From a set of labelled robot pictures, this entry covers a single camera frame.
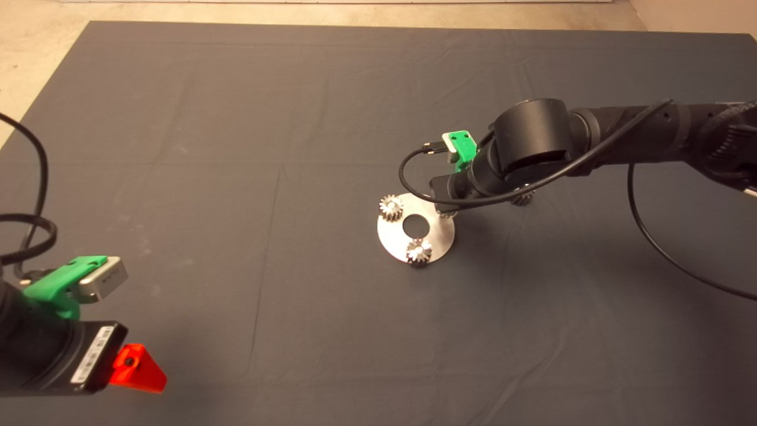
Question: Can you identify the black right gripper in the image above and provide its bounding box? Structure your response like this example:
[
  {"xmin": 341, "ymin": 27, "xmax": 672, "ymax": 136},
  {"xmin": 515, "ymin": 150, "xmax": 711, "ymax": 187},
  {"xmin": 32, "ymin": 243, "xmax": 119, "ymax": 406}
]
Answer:
[{"xmin": 429, "ymin": 160, "xmax": 533, "ymax": 212}]

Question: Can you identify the green left camera mount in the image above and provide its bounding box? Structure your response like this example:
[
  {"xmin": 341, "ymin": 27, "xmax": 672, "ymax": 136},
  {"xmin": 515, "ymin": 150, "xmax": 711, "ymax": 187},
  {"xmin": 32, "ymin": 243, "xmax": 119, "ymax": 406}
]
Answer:
[{"xmin": 22, "ymin": 256, "xmax": 109, "ymax": 320}]

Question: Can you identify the thick black cable loom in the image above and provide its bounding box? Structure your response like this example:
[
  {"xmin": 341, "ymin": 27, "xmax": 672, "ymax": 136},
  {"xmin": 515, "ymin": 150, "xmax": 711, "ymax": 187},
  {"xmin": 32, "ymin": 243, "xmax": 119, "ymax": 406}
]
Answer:
[{"xmin": 0, "ymin": 214, "xmax": 58, "ymax": 265}]

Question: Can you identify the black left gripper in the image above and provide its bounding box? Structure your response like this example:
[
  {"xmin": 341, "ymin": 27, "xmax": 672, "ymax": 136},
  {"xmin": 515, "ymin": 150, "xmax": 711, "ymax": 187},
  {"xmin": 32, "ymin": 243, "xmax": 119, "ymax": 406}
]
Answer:
[{"xmin": 27, "ymin": 321, "xmax": 167, "ymax": 395}]

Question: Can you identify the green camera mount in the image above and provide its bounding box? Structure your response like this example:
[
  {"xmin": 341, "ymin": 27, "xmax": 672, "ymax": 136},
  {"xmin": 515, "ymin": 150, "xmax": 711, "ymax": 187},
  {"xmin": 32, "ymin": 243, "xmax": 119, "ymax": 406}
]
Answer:
[
  {"xmin": 448, "ymin": 131, "xmax": 478, "ymax": 172},
  {"xmin": 22, "ymin": 256, "xmax": 109, "ymax": 320}
]

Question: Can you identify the dark grey table cloth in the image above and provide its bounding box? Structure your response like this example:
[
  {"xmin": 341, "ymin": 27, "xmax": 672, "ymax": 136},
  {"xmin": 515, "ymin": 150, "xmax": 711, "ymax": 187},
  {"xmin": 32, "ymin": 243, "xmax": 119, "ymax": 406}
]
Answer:
[{"xmin": 0, "ymin": 22, "xmax": 757, "ymax": 426}]

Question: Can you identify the green right camera mount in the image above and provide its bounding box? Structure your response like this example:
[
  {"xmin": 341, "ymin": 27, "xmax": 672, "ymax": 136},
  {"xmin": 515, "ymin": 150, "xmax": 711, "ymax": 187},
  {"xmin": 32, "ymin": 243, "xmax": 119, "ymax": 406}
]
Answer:
[{"xmin": 448, "ymin": 131, "xmax": 478, "ymax": 172}]

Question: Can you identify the silver left camera box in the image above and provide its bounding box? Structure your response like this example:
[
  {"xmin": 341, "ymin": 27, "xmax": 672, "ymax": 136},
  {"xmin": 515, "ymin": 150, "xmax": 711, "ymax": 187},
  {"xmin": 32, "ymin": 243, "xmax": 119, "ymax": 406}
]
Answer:
[{"xmin": 76, "ymin": 257, "xmax": 129, "ymax": 304}]

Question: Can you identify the round metal plate with hole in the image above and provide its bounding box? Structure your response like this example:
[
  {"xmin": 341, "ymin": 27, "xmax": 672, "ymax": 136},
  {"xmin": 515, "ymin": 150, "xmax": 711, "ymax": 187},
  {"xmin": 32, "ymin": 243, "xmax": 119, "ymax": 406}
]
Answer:
[{"xmin": 377, "ymin": 192, "xmax": 457, "ymax": 266}]

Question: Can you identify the black camera cable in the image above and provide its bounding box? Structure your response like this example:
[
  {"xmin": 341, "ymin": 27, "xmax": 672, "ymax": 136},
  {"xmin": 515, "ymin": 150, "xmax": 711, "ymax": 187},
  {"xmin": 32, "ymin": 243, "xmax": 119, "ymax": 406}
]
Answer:
[
  {"xmin": 0, "ymin": 112, "xmax": 49, "ymax": 279},
  {"xmin": 398, "ymin": 99, "xmax": 757, "ymax": 301}
]

